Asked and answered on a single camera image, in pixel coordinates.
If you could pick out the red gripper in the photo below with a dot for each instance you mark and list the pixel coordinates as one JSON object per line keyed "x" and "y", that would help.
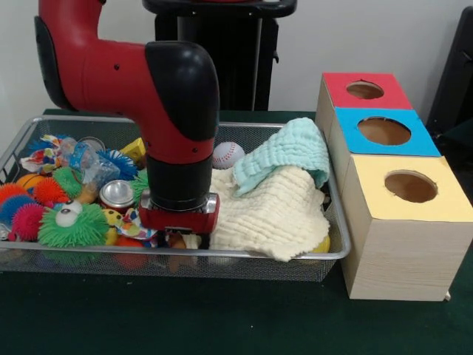
{"x": 177, "y": 220}

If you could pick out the cream waffle cloth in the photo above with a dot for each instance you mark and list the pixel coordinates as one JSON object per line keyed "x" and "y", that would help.
{"x": 266, "y": 222}

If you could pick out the mint green waffle cloth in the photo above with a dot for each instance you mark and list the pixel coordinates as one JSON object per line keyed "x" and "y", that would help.
{"x": 288, "y": 148}

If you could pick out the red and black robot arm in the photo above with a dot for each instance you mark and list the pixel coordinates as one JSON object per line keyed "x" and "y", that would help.
{"x": 111, "y": 81}

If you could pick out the shallow metal mesh bin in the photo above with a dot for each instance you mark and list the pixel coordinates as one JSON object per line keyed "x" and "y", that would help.
{"x": 258, "y": 130}

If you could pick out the wooden box with three holes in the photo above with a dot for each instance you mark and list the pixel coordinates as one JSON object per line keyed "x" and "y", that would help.
{"x": 406, "y": 251}

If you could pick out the dark green table cloth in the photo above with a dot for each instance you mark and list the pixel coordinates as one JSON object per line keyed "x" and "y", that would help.
{"x": 184, "y": 321}

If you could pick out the red can with silver top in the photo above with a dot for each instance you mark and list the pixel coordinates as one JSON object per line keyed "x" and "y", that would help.
{"x": 116, "y": 194}

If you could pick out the blue spiky ball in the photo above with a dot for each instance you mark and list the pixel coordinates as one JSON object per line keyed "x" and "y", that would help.
{"x": 123, "y": 164}

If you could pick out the white baseball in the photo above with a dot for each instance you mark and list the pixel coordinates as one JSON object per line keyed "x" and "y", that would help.
{"x": 229, "y": 153}

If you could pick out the green spiky toy with eyes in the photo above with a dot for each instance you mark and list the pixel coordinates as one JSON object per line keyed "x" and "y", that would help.
{"x": 85, "y": 229}

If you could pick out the yellow toy block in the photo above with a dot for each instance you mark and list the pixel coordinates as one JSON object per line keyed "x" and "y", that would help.
{"x": 135, "y": 148}

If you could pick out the colourful patterned cloth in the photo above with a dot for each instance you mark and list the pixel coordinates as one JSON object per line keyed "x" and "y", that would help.
{"x": 44, "y": 157}

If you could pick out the multicolour spiky caterpillar toy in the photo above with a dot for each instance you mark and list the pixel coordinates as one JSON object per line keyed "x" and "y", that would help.
{"x": 22, "y": 222}

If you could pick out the small orange basketball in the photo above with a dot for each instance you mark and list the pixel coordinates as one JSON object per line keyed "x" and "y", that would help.
{"x": 29, "y": 181}

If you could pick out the black stand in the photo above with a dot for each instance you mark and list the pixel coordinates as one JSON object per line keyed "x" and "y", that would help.
{"x": 458, "y": 74}

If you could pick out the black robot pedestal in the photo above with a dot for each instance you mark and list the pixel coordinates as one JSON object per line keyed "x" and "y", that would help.
{"x": 240, "y": 55}

